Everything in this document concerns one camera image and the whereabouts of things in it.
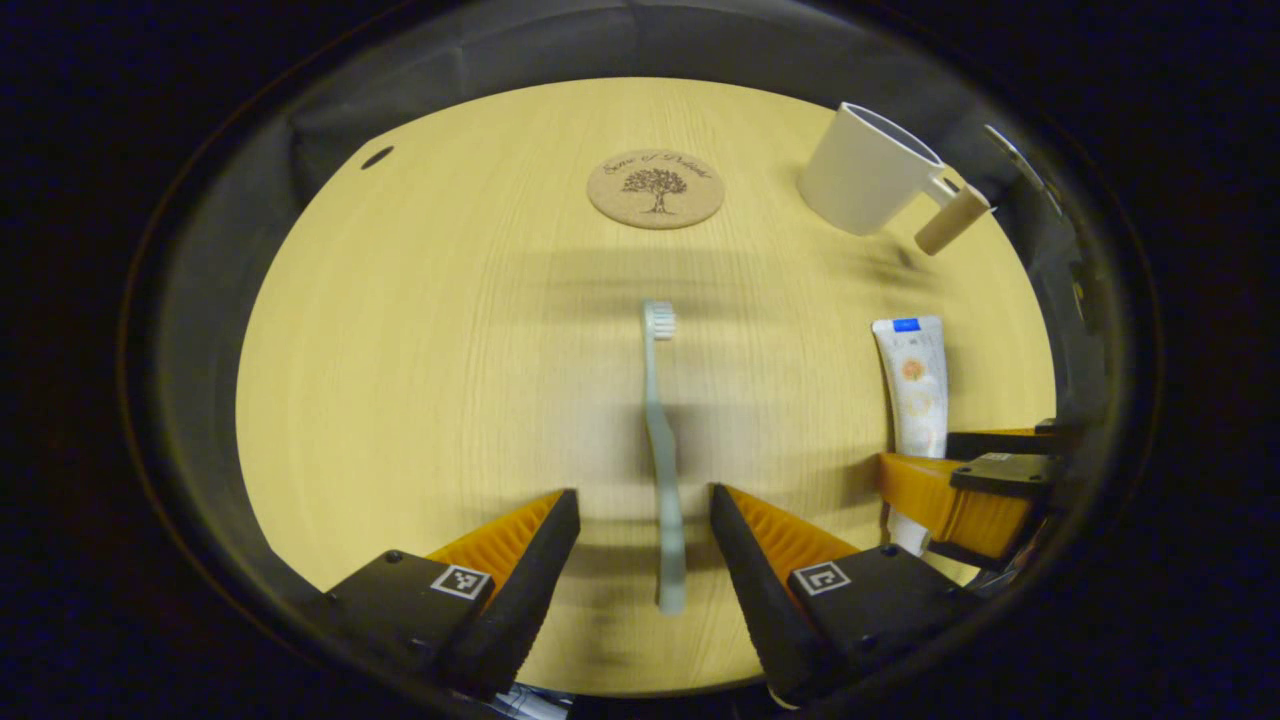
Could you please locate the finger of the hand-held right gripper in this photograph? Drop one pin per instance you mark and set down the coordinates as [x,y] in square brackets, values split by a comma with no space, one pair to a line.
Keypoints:
[1000,472]
[1000,445]

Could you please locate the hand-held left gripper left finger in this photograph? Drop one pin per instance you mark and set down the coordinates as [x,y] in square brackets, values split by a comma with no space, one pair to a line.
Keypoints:
[535,590]

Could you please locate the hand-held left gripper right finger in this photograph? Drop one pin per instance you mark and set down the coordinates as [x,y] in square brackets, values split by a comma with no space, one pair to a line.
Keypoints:
[755,590]

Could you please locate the white toothpaste tube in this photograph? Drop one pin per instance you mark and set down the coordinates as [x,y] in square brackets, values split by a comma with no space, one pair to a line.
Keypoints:
[918,390]

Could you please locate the pale green toothbrush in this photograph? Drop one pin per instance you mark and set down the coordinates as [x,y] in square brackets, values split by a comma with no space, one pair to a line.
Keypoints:
[662,460]

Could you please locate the round cork coaster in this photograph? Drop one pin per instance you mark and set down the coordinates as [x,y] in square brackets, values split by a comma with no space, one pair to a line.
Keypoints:
[655,190]

